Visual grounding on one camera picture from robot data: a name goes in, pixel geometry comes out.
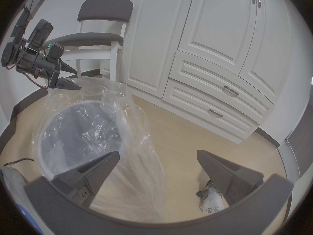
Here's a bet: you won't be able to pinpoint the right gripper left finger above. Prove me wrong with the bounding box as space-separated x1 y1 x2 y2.
52 151 121 204

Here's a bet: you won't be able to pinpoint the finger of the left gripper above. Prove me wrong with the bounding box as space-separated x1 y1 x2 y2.
55 77 82 91
60 60 79 74

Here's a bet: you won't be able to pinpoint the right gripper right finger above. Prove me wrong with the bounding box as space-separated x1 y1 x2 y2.
197 149 264 206

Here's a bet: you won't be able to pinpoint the clear plastic bag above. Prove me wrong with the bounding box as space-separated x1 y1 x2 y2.
32 77 167 222

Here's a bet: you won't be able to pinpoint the white trash bin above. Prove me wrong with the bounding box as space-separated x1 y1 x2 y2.
38 100 124 182

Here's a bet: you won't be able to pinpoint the white chair dark grey cushions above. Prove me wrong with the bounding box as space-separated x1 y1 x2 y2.
49 0 134 83

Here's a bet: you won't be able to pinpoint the white wardrobe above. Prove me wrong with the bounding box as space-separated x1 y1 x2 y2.
100 0 294 145

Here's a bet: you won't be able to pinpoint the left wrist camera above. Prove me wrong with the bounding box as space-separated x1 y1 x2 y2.
46 42 65 63

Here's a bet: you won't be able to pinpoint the black cable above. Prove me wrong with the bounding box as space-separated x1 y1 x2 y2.
3 158 36 167

